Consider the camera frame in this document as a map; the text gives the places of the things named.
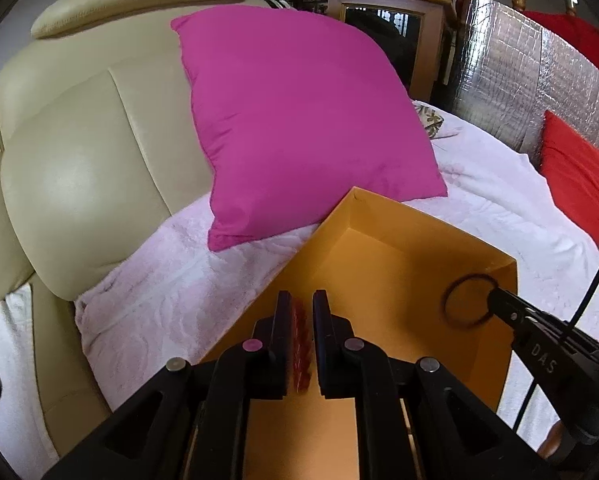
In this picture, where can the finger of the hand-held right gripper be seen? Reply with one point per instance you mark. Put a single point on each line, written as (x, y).
(512, 312)

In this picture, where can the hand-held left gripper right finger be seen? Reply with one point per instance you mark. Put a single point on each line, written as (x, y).
(320, 312)

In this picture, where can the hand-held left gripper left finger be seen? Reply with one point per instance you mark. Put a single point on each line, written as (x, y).
(282, 312)

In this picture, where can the orange cardboard box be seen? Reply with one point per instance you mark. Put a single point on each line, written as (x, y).
(379, 270)

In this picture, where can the pale pink blanket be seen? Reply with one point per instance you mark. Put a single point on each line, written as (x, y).
(179, 280)

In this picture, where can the red cushion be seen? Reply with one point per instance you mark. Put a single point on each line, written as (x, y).
(574, 175)

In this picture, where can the pink pillow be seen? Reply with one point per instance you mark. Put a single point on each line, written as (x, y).
(289, 120)

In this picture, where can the patterned cloth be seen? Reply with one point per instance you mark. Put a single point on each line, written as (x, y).
(432, 120)

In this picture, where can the silver foil panel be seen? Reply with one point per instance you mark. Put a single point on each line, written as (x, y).
(509, 70)

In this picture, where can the cream leather sofa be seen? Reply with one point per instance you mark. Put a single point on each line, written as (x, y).
(79, 135)

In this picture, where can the red cloth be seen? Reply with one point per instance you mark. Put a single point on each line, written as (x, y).
(579, 35)

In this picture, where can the black and white striped cloth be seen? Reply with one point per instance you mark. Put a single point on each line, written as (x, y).
(274, 1)

